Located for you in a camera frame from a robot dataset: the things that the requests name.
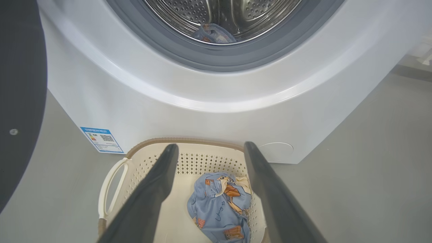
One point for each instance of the round white filter cover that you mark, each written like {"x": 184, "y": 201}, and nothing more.
{"x": 278, "y": 152}

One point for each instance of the cream perforated laundry basket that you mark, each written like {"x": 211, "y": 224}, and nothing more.
{"x": 175, "y": 209}

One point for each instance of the stainless steel washing machine drum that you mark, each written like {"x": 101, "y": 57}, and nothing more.
{"x": 182, "y": 13}

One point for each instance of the white front-load washing machine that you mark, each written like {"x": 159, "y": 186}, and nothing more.
{"x": 202, "y": 128}

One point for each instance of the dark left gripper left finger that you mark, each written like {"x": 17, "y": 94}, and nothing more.
{"x": 148, "y": 202}

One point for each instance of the blue garment with cream collar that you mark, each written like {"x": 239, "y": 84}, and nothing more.
{"x": 216, "y": 209}

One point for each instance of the blue cartoon print garment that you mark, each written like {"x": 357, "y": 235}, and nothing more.
{"x": 214, "y": 35}

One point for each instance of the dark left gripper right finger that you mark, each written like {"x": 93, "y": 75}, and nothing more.
{"x": 276, "y": 209}

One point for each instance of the blue energy label sticker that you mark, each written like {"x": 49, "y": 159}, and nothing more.
{"x": 101, "y": 140}

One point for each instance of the black-rimmed glass washer door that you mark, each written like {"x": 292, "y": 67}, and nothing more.
{"x": 20, "y": 101}

